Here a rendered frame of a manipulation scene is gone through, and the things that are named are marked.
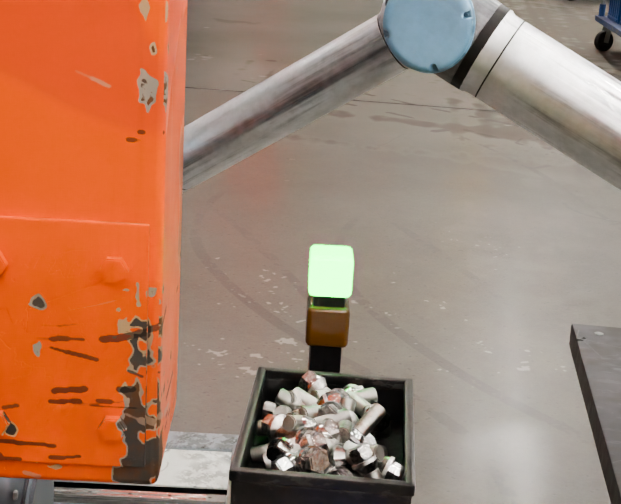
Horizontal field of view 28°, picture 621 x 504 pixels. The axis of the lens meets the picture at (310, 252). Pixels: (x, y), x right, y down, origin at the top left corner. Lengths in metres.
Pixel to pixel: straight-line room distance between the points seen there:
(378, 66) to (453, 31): 0.23
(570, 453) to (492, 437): 0.14
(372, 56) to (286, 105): 0.14
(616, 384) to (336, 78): 0.60
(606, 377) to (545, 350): 0.90
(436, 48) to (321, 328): 0.48
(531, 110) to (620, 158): 0.12
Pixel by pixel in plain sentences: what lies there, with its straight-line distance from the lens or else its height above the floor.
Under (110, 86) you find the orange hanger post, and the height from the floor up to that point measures 0.84.
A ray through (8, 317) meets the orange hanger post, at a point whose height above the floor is 0.66.
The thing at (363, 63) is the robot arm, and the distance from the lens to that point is 1.69.
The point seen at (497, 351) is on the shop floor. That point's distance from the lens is 2.72.
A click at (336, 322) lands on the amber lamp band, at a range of 1.14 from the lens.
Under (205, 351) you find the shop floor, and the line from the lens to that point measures 2.60.
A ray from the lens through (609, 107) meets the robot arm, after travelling 1.50.
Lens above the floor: 1.00
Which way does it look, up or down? 18 degrees down
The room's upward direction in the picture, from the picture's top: 3 degrees clockwise
